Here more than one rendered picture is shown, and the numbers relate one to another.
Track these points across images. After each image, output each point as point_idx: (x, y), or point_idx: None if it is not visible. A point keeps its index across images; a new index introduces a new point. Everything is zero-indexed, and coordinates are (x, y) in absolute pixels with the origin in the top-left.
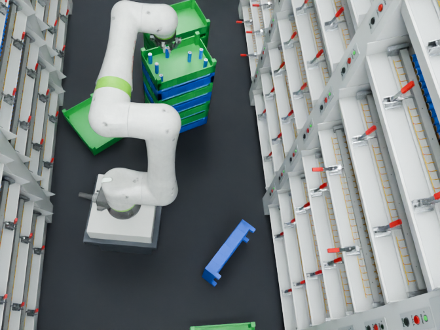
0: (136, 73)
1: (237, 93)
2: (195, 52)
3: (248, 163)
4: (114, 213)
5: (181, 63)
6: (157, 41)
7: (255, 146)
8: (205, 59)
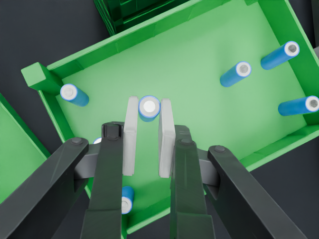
0: (76, 17)
1: None
2: (248, 36)
3: (301, 213)
4: None
5: (199, 92)
6: (64, 194)
7: (315, 175)
8: (311, 102)
